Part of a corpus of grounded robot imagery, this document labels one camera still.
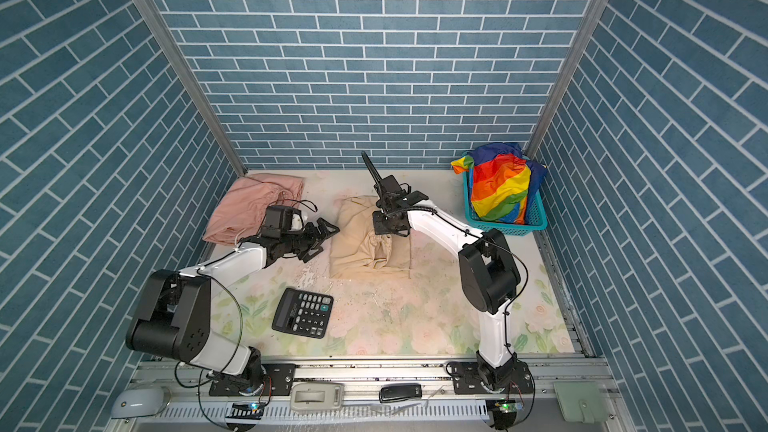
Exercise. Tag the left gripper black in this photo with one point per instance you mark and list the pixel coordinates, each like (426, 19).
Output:
(315, 238)

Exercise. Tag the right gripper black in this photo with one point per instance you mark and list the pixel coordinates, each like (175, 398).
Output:
(379, 226)

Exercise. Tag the beige shorts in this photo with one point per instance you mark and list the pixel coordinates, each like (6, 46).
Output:
(358, 253)

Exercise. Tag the pink shorts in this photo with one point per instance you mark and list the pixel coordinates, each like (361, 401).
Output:
(242, 209)

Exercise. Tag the multicolour cloth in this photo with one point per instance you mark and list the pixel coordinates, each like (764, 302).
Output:
(503, 181)

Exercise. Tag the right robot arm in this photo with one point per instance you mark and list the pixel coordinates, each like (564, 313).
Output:
(488, 271)

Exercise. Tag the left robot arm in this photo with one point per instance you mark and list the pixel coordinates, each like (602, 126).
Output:
(172, 318)

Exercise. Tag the black desk calculator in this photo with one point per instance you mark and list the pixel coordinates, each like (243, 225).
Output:
(303, 313)

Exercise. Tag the teal plastic basket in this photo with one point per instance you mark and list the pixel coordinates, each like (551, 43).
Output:
(535, 213)

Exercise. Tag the beige plastic holder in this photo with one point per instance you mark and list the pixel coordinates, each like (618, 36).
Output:
(316, 396)

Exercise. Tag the black car key fob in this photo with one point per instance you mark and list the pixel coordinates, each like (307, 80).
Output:
(395, 393)

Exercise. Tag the left circuit board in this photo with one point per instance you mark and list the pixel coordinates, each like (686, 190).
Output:
(245, 411)

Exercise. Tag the circuit board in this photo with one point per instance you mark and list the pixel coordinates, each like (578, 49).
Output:
(245, 411)
(504, 406)

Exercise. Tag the right circuit board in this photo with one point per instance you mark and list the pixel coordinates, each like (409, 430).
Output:
(504, 406)

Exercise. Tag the grey computer mouse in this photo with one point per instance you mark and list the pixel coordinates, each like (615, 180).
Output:
(141, 402)

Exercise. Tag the green leather wallet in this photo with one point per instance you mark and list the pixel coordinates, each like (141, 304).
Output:
(581, 402)

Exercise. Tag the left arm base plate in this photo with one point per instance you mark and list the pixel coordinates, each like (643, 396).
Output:
(277, 380)

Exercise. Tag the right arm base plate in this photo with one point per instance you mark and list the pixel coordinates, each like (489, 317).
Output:
(472, 378)

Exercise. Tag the white slotted cable duct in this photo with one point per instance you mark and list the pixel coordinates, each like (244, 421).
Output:
(280, 413)

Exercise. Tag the aluminium front rail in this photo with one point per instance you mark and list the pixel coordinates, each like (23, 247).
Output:
(364, 377)

